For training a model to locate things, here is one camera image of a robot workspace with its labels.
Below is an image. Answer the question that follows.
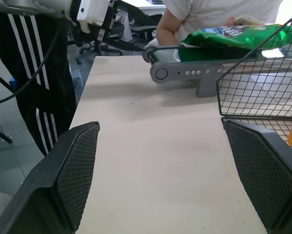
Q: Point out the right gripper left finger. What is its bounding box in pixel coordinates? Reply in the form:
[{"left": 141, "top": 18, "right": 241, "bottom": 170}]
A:
[{"left": 0, "top": 121, "right": 101, "bottom": 234}]

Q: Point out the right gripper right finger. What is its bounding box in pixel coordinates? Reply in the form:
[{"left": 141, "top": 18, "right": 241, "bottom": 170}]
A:
[{"left": 223, "top": 118, "right": 292, "bottom": 234}]

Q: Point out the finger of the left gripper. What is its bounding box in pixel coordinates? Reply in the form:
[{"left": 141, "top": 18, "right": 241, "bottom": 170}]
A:
[
  {"left": 104, "top": 38, "right": 147, "bottom": 53},
  {"left": 115, "top": 0, "right": 161, "bottom": 27}
]

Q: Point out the green snack bag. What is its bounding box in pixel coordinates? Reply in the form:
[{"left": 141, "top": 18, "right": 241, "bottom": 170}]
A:
[{"left": 180, "top": 23, "right": 292, "bottom": 53}]

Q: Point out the grey conveyor belt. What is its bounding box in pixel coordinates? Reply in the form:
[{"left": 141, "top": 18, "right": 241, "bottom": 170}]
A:
[{"left": 142, "top": 45, "right": 292, "bottom": 98}]

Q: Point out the white gloved right hand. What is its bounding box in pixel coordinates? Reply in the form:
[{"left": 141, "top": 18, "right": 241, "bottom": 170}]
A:
[{"left": 147, "top": 38, "right": 162, "bottom": 49}]

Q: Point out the black office chair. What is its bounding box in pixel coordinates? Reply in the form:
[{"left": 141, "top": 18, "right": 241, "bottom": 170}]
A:
[
  {"left": 130, "top": 25, "right": 157, "bottom": 46},
  {"left": 75, "top": 13, "right": 131, "bottom": 65}
]

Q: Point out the white desk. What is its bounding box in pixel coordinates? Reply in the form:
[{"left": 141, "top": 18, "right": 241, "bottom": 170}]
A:
[{"left": 138, "top": 0, "right": 170, "bottom": 11}]

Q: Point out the small white box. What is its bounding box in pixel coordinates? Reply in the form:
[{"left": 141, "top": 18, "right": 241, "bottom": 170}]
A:
[{"left": 71, "top": 70, "right": 83, "bottom": 89}]

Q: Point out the person in white shirt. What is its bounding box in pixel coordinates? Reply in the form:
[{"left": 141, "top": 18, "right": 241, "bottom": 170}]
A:
[{"left": 163, "top": 0, "right": 283, "bottom": 28}]

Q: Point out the person in striped track pants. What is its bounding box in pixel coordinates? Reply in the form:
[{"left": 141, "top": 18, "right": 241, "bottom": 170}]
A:
[{"left": 0, "top": 9, "right": 78, "bottom": 157}]

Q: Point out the cream phone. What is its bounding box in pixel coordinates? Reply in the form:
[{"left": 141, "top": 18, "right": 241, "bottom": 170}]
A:
[{"left": 233, "top": 14, "right": 265, "bottom": 26}]

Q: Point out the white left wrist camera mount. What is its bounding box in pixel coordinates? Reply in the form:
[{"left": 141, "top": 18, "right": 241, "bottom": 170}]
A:
[{"left": 76, "top": 0, "right": 112, "bottom": 34}]

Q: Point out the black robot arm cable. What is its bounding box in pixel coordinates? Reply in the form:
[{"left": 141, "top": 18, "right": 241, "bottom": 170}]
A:
[{"left": 0, "top": 24, "right": 63, "bottom": 107}]

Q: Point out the black wire basket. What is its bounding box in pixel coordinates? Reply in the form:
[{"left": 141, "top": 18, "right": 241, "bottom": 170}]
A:
[{"left": 216, "top": 6, "right": 292, "bottom": 156}]

